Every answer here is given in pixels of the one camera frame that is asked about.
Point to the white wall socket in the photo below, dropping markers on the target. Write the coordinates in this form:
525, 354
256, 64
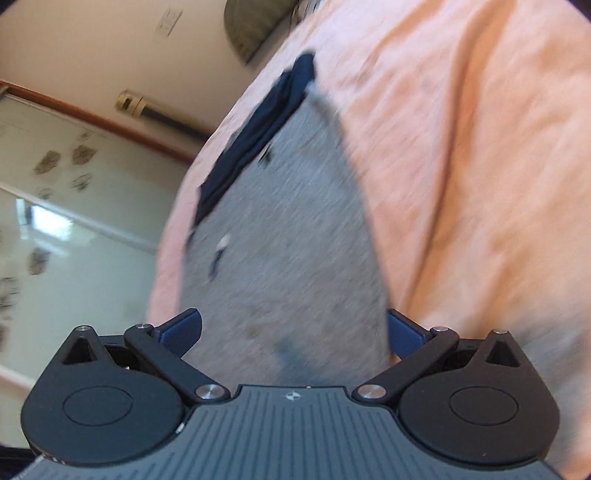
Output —
174, 16
162, 27

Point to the pink bed sheet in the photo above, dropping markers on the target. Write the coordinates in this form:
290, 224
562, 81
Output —
461, 184

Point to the wooden door frame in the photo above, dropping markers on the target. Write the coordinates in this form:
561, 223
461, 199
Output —
92, 115

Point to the gold tower heater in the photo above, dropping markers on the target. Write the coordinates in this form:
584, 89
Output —
161, 114

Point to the olive upholstered headboard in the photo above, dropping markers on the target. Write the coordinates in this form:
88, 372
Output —
258, 27

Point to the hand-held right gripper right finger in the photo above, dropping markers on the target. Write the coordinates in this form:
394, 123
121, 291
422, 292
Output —
405, 336

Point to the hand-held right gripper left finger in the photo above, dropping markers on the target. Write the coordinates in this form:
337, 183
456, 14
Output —
182, 330

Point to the grey sweater with navy sleeves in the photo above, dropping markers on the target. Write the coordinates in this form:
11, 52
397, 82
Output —
286, 230

